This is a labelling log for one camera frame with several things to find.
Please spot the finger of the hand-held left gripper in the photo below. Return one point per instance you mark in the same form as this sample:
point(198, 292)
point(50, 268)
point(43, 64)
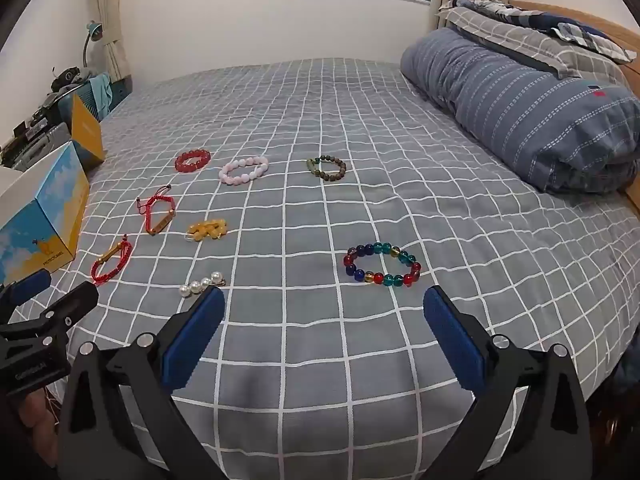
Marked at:
point(30, 285)
point(70, 307)

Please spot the grey desk equipment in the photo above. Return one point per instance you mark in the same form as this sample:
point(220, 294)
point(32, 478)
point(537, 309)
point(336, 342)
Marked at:
point(35, 142)

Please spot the wooden headboard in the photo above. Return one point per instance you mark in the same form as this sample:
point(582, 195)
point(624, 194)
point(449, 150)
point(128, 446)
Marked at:
point(575, 16)

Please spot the dark desk clutter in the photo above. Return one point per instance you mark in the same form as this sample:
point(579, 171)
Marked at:
point(65, 77)

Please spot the grey checked pillow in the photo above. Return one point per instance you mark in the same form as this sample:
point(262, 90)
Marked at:
point(500, 30)

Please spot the blue striped rolled duvet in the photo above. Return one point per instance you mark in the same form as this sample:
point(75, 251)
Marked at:
point(500, 95)

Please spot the teal cloth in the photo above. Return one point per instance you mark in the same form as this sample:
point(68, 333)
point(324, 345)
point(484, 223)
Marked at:
point(102, 92)

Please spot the grey checked bed sheet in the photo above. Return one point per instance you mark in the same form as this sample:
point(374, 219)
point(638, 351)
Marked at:
point(325, 110)

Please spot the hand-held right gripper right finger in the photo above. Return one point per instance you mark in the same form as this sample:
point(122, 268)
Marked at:
point(455, 340)

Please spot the white pearl hair clip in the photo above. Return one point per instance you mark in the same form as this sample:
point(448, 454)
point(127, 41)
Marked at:
point(204, 282)

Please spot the blue and yellow box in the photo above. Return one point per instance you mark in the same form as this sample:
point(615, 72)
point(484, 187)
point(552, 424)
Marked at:
point(50, 210)

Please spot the teal desk lamp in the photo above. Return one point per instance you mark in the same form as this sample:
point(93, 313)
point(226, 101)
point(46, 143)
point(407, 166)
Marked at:
point(95, 30)

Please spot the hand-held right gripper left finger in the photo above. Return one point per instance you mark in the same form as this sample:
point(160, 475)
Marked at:
point(195, 340)

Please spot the teal ribbed suitcase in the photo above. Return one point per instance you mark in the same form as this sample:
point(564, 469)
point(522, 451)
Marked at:
point(86, 96)

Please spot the person's left hand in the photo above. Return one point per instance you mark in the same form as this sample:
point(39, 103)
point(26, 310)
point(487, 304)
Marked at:
point(35, 412)

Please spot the orange yellow box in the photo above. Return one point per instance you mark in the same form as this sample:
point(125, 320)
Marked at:
point(87, 132)

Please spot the blue patchwork pillow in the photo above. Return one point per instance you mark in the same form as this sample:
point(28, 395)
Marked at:
point(585, 35)

